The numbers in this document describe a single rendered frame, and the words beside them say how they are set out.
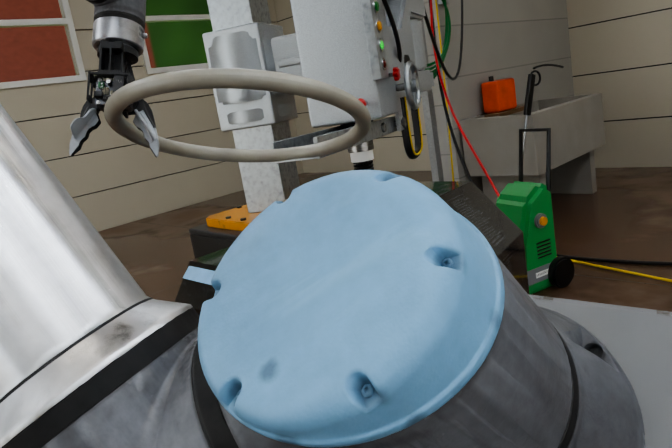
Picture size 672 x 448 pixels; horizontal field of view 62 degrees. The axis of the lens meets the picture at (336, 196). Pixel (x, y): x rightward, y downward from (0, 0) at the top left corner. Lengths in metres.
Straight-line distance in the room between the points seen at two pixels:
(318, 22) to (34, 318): 1.35
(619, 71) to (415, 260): 6.18
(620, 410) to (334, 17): 1.33
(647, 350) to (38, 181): 0.44
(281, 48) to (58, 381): 2.09
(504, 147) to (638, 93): 2.25
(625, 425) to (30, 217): 0.40
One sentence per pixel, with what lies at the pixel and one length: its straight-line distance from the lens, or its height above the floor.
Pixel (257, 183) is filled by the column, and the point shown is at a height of 0.91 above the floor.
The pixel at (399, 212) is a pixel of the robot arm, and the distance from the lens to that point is 0.27.
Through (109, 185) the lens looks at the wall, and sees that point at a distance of 7.78.
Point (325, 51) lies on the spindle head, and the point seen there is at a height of 1.35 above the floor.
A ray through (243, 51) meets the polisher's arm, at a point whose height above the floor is 1.45.
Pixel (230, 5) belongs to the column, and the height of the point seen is 1.65.
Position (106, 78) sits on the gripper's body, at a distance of 1.08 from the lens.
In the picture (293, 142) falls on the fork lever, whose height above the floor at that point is 1.13.
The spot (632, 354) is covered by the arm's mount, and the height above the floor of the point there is 1.01.
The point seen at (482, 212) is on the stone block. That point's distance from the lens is 1.97.
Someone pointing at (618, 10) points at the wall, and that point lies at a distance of 6.41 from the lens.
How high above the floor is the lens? 1.24
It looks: 10 degrees down
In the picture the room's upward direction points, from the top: 9 degrees counter-clockwise
